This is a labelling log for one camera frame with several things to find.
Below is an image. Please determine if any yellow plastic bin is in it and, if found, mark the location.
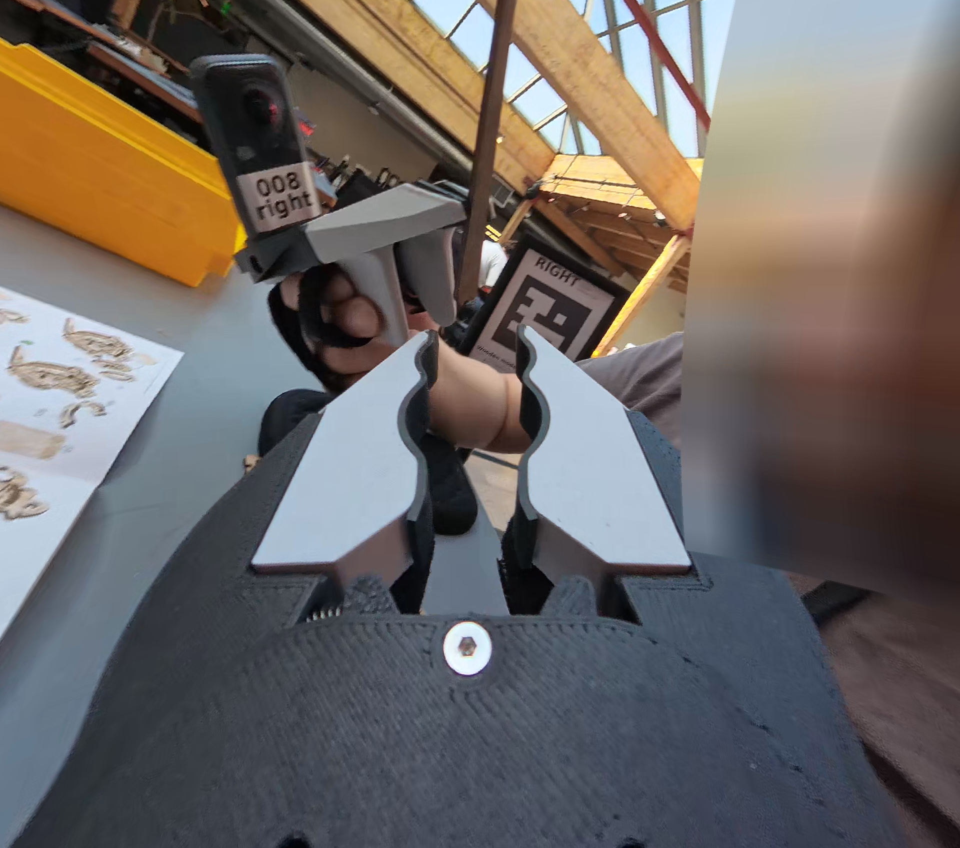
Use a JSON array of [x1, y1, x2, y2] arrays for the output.
[[0, 38, 249, 290]]

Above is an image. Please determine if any thin wooden sheet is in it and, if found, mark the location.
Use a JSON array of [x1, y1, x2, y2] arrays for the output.
[[456, 0, 528, 307]]

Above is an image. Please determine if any person's right hand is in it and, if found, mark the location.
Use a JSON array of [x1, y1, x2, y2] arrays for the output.
[[267, 261, 435, 395]]

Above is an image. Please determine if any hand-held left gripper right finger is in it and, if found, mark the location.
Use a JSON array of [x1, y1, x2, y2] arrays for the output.
[[512, 325, 693, 595]]

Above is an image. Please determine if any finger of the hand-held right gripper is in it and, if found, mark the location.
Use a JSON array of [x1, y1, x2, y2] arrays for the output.
[[303, 182, 471, 265]]

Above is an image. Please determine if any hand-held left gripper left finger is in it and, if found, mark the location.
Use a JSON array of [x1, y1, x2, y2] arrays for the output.
[[251, 329, 441, 597]]

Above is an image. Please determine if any red ceiling pipe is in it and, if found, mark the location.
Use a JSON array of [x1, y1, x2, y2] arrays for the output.
[[553, 0, 712, 130]]

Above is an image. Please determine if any assembly instruction booklet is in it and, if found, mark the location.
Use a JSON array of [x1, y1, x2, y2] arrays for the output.
[[0, 285, 185, 639]]

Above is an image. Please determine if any black honeycomb wrist rest pad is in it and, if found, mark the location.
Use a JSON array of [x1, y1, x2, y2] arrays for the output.
[[258, 389, 481, 538]]

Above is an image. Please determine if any person's right forearm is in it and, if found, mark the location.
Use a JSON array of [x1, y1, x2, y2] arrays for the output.
[[427, 338, 547, 456]]

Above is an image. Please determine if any framed fiducial marker sign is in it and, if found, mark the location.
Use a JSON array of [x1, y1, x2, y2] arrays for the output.
[[456, 234, 633, 363]]

